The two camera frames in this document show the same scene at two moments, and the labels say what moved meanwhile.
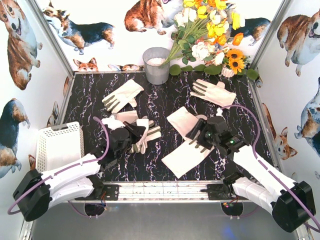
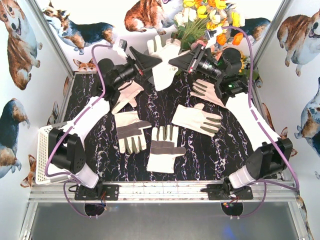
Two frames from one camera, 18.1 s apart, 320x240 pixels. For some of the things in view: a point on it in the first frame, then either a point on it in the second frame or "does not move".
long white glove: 184,157 -> 164,72
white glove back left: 119,98 does not move
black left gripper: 136,130 -> 136,67
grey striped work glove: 152,131 -> 163,149
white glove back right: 217,94 does not move
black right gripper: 200,135 -> 193,60
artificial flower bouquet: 204,29 does not move
